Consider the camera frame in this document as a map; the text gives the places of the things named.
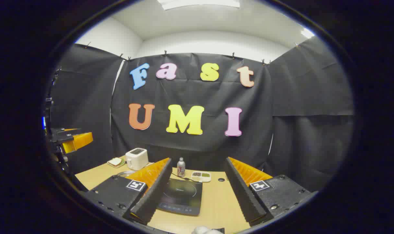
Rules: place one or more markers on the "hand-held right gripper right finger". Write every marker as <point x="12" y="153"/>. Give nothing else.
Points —
<point x="242" y="191"/>

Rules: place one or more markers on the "black backdrop cloth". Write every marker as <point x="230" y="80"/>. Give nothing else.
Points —
<point x="281" y="97"/>

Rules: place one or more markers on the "pale green sandwich plate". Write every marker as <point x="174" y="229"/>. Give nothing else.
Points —
<point x="118" y="166"/>

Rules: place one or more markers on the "black induction cooktop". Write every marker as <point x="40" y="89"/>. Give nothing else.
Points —
<point x="183" y="196"/>

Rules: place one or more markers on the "small ceiling light panel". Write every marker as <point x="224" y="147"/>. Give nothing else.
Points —
<point x="307" y="33"/>

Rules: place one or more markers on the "long ceiling light panel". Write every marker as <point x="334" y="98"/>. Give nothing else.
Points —
<point x="200" y="3"/>

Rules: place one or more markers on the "white toaster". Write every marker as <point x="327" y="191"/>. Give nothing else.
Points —
<point x="137" y="159"/>

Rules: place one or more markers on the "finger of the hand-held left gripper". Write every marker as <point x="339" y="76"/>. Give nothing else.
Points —
<point x="76" y="141"/>

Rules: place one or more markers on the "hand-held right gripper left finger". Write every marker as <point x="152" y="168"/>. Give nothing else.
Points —
<point x="154" y="195"/>

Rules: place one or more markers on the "printed drink bottle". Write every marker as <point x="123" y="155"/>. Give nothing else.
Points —
<point x="181" y="167"/>

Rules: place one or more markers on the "sandwich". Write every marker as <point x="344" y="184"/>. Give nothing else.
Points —
<point x="115" y="161"/>

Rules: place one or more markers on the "white divided tray of beans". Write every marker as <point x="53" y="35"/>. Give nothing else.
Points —
<point x="201" y="176"/>

